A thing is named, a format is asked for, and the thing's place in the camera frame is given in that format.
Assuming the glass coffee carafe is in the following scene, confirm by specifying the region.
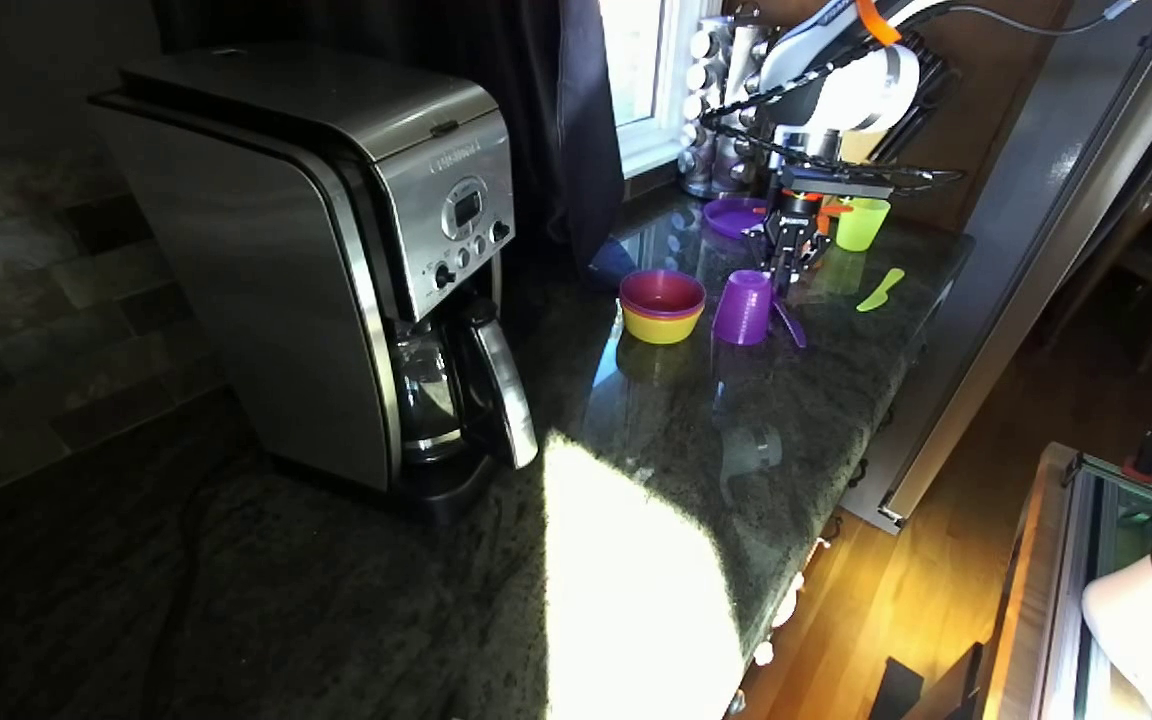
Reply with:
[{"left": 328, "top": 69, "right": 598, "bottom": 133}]
[{"left": 391, "top": 294, "right": 544, "bottom": 491}]

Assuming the green plastic cup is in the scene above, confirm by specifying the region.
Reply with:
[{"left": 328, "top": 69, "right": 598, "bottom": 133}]
[{"left": 831, "top": 192, "right": 894, "bottom": 256}]

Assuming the blue plastic item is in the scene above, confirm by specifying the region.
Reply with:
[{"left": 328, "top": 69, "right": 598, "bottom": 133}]
[{"left": 587, "top": 237, "right": 638, "bottom": 281}]

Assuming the yellow plastic cup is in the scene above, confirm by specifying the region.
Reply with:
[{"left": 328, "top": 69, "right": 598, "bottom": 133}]
[{"left": 621, "top": 307, "right": 707, "bottom": 352}]

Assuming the stainless steel coffee maker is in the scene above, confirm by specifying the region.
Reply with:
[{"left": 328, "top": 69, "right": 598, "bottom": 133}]
[{"left": 86, "top": 42, "right": 547, "bottom": 518}]

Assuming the stainless steel refrigerator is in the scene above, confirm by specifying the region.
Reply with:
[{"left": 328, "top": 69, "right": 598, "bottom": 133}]
[{"left": 838, "top": 0, "right": 1152, "bottom": 534}]

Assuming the grey storage bin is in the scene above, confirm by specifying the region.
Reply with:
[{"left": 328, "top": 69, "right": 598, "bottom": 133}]
[{"left": 979, "top": 440, "right": 1152, "bottom": 720}]

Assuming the purple plastic cup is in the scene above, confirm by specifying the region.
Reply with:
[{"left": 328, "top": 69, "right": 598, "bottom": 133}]
[{"left": 711, "top": 269, "right": 774, "bottom": 352}]

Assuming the chrome coffee pod carousel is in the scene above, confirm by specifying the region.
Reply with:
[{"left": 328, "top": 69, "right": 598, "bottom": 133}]
[{"left": 677, "top": 8, "right": 774, "bottom": 205}]

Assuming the green plastic knife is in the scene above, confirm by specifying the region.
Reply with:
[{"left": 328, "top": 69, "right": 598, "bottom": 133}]
[{"left": 852, "top": 265, "right": 911, "bottom": 321}]

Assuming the bright window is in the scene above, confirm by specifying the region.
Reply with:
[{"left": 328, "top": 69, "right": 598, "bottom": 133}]
[{"left": 596, "top": 0, "right": 726, "bottom": 183}]

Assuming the wooden knife block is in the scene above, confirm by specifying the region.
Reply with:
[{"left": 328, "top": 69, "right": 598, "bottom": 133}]
[{"left": 843, "top": 120, "right": 894, "bottom": 173}]

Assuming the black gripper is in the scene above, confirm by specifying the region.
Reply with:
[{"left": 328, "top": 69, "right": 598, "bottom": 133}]
[{"left": 769, "top": 159, "right": 861, "bottom": 290}]

